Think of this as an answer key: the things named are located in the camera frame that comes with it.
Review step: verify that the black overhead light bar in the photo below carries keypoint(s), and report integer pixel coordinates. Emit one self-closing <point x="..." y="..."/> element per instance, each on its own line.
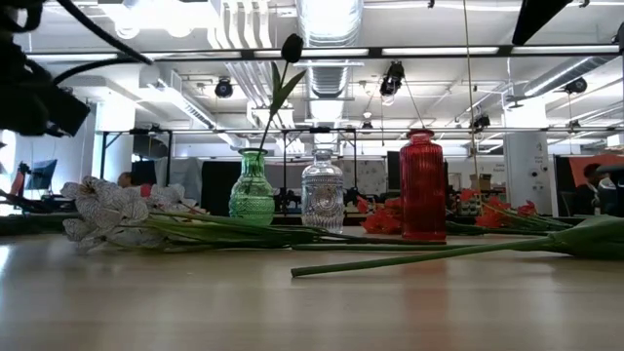
<point x="375" y="51"/>

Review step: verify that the white building column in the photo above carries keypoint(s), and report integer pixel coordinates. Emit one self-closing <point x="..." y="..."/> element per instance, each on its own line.
<point x="529" y="166"/>

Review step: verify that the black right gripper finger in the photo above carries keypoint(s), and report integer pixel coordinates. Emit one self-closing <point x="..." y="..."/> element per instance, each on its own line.
<point x="541" y="14"/>

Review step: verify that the orange fabric partition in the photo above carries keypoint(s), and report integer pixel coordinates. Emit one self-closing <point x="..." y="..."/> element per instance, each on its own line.
<point x="609" y="163"/>

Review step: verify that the black ceiling-hung camera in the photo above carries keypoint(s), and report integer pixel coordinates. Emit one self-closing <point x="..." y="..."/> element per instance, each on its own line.
<point x="481" y="121"/>
<point x="392" y="78"/>
<point x="576" y="85"/>
<point x="224" y="88"/>

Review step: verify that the silver ceiling air duct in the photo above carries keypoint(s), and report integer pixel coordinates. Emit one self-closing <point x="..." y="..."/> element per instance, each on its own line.
<point x="331" y="29"/>

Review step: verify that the green glass vase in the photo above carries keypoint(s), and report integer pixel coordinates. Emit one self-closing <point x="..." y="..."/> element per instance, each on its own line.
<point x="252" y="200"/>

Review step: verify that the black office chair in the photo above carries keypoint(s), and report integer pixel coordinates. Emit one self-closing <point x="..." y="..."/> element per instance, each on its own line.
<point x="615" y="195"/>

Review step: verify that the person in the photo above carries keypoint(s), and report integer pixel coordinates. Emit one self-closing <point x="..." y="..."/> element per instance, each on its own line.
<point x="587" y="195"/>
<point x="126" y="180"/>

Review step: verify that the red artificial flower bunch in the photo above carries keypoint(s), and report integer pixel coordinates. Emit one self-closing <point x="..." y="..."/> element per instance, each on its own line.
<point x="490" y="218"/>
<point x="382" y="222"/>

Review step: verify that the clear glass vase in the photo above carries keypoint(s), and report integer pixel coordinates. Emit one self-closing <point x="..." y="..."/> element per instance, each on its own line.
<point x="322" y="200"/>

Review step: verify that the blue lit computer monitor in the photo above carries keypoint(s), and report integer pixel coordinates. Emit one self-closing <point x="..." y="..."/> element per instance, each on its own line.
<point x="43" y="173"/>

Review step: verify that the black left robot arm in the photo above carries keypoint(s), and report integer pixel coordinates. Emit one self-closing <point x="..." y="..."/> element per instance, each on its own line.
<point x="29" y="97"/>

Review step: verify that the red ribbed glass vase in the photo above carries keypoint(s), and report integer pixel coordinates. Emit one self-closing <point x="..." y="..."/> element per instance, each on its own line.
<point x="423" y="190"/>

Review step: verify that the black artificial tulip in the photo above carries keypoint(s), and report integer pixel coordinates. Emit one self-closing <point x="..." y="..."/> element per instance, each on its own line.
<point x="390" y="247"/>
<point x="414" y="258"/>
<point x="292" y="48"/>

